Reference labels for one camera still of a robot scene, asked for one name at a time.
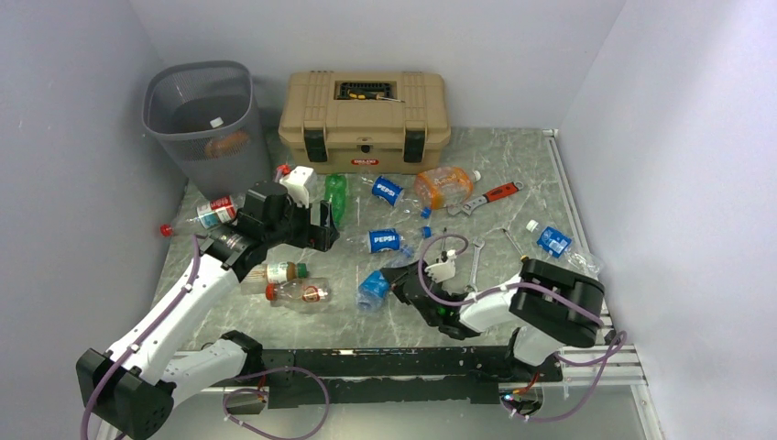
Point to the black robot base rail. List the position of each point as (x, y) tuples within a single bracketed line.
[(476, 374)]

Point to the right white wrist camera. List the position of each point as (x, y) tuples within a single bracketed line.
[(443, 269)]

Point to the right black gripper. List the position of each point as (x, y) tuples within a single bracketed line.
[(397, 276)]

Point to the clear bottle blue label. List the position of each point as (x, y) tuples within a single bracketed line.
[(372, 291)]

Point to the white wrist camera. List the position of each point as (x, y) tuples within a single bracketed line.
[(443, 269), (297, 182)]

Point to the orange label bottle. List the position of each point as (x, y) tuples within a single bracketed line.
[(446, 186), (227, 145)]

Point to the blue label bottle white cap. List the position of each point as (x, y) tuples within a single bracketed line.
[(558, 245)]

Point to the grey mesh waste bin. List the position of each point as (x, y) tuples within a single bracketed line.
[(186, 105)]

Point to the clear bottle red cap front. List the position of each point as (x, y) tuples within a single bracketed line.
[(305, 296)]

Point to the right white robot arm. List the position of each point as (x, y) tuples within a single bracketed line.
[(550, 307)]

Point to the silver open end wrench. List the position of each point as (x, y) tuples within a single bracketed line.
[(478, 243)]

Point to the yellow black screwdriver right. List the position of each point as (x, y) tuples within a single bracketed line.
[(515, 245)]

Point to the red label bottle by bin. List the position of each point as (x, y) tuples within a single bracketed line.
[(204, 216)]

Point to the red handled adjustable wrench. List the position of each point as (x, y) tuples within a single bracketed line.
[(497, 193)]

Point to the brown tea bottle green cap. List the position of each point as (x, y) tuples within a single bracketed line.
[(262, 275)]

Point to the tan plastic toolbox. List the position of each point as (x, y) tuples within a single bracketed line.
[(335, 135)]

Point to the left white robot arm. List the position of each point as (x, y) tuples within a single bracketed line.
[(136, 383)]

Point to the screwdriver on toolbox lid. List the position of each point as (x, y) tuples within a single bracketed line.
[(363, 95)]

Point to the pepsi bottle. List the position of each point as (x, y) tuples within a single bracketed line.
[(395, 195), (389, 239)]

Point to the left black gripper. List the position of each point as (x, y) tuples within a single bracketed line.
[(320, 237)]

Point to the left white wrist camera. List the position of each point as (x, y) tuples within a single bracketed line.
[(297, 182)]

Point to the green plastic bottle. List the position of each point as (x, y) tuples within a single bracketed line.
[(336, 193)]

